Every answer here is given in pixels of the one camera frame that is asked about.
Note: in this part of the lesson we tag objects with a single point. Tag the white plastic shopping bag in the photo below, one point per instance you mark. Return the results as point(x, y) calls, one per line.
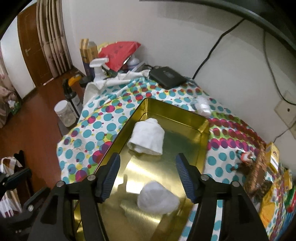
point(10, 203)

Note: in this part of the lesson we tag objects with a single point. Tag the white cloth under tablecloth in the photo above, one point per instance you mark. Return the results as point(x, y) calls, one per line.
point(98, 86)

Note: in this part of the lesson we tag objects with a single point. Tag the gold metal tin tray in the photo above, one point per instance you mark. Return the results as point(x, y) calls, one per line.
point(185, 132)

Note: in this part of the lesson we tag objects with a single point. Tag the green red box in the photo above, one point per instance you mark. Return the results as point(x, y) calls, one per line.
point(290, 201)

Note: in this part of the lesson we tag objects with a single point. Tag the beige curtain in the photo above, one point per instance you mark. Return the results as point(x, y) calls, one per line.
point(52, 37)

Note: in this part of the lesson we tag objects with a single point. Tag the white wall socket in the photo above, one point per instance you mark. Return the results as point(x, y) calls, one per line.
point(286, 112)

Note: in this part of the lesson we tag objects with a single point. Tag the dark bottle white label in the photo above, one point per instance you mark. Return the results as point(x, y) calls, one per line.
point(72, 97)

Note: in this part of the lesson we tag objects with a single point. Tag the white spray bottle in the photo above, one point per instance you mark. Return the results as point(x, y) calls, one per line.
point(97, 65)

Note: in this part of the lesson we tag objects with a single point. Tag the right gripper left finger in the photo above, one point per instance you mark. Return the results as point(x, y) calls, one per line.
point(106, 177)

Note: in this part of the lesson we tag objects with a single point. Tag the brown wooden door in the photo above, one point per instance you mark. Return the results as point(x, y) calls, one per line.
point(31, 48)

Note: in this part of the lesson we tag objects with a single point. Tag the clear jar white lid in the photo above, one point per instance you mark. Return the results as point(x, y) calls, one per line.
point(65, 113)

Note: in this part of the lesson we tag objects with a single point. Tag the yellow cigarette box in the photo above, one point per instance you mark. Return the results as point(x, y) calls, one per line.
point(272, 157)

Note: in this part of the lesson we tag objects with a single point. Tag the small white round bottle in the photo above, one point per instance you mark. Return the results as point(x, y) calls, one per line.
point(132, 62)

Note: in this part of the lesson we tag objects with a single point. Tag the black set-top box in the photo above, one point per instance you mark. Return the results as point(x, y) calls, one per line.
point(167, 77)

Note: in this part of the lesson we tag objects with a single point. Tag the clear plastic bundle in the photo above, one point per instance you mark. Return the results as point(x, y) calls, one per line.
point(201, 106)

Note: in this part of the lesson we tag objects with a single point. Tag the polka dot tablecloth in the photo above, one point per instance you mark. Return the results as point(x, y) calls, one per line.
point(81, 151)

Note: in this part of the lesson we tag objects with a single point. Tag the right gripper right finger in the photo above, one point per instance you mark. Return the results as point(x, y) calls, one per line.
point(189, 176)

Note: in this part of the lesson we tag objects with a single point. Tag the white towel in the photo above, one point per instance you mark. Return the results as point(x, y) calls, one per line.
point(155, 198)
point(147, 137)

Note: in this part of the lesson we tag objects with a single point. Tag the chibi doll keychain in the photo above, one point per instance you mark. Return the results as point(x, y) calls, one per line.
point(246, 161)

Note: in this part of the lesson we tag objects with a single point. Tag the brown patterned snack packet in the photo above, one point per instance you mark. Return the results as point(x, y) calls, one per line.
point(256, 186)

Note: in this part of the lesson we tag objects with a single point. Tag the yellow orange snack packet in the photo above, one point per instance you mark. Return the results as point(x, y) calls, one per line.
point(272, 210)

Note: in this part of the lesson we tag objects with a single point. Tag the tan cardboard box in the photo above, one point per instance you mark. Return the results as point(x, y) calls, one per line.
point(88, 51)

